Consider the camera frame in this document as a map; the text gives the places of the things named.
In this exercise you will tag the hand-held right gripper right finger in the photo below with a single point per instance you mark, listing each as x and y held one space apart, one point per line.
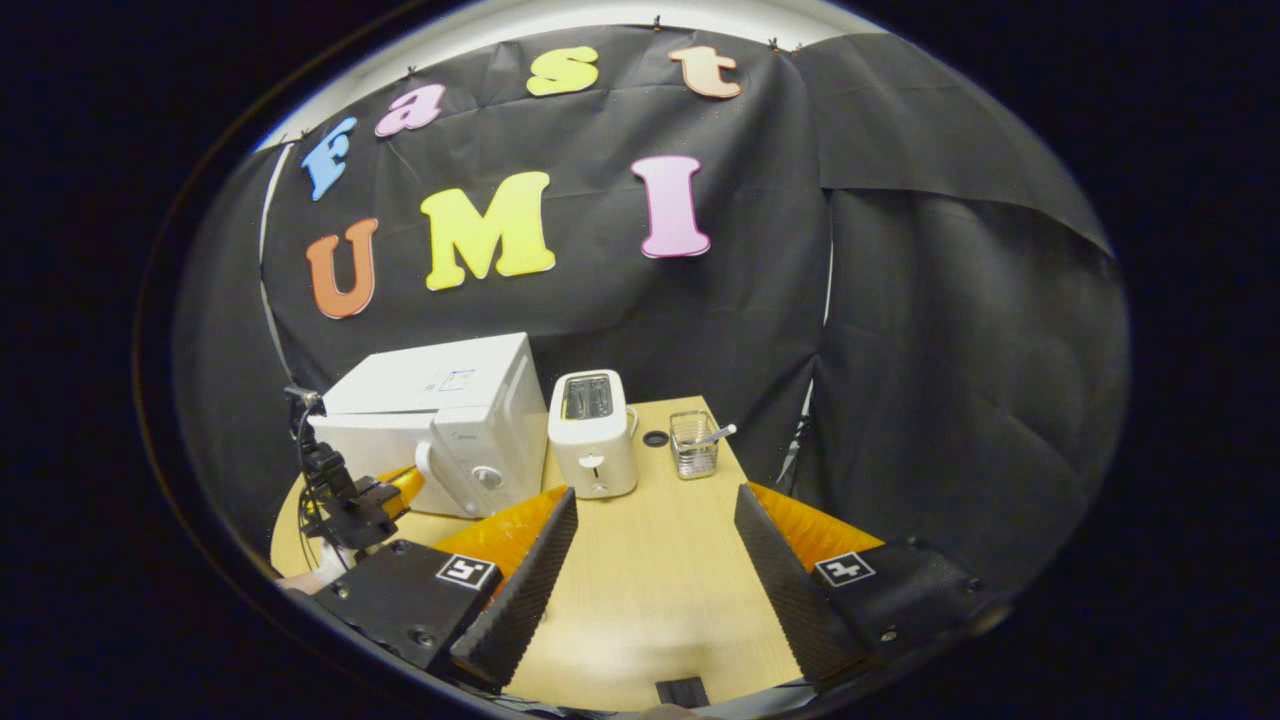
790 600

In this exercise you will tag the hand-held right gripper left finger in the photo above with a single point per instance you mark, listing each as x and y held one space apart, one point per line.
530 590

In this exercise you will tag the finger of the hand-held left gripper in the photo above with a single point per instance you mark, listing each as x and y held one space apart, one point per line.
395 492

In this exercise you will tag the white microwave oven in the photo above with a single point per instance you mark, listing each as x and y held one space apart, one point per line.
480 420

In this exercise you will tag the small black block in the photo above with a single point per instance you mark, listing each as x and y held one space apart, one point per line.
682 692

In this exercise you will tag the white toaster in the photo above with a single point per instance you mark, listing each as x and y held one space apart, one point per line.
595 450

